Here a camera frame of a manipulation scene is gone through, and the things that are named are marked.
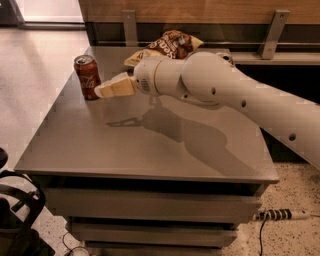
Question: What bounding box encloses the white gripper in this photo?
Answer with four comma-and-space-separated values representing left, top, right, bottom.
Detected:
94, 57, 160, 98

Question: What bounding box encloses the red coke can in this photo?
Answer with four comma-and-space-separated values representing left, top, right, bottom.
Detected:
74, 55, 101, 100

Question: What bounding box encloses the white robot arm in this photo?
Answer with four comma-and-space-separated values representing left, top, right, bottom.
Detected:
94, 52, 320, 168

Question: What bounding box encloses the gold La Croix can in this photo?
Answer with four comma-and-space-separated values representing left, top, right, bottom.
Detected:
217, 52, 234, 65

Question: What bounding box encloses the yellow brown chip bag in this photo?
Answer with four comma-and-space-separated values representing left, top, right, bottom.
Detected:
124, 30, 203, 67

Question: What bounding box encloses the grey drawer cabinet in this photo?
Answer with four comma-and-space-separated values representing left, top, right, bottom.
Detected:
13, 45, 280, 256

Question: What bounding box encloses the top grey drawer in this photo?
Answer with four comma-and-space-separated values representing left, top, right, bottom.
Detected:
46, 188, 261, 223

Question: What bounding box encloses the grey drawer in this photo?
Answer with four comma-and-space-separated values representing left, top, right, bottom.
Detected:
46, 188, 261, 223
87, 243, 222, 256
69, 223, 237, 247

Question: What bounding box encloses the middle grey drawer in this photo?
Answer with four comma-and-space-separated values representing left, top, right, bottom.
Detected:
69, 223, 237, 247

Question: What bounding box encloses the black bag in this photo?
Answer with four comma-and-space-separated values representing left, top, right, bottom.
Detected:
0, 147, 56, 256

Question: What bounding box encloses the bottom grey drawer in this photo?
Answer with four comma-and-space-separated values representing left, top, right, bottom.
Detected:
87, 243, 222, 256

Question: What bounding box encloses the white power strip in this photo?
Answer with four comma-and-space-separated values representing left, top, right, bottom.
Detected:
252, 209, 311, 221

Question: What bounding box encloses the left metal bracket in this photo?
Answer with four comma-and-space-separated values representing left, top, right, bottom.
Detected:
122, 10, 138, 47

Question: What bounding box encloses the metal bracket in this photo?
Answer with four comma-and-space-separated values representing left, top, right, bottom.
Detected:
258, 9, 290, 60
122, 10, 138, 47

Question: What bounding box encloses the right metal bracket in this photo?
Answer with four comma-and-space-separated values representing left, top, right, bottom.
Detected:
258, 9, 290, 60

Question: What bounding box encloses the thin cable on floor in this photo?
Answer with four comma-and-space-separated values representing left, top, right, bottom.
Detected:
61, 231, 90, 256

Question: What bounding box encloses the black power cable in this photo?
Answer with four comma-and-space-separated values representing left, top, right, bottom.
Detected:
258, 210, 270, 256

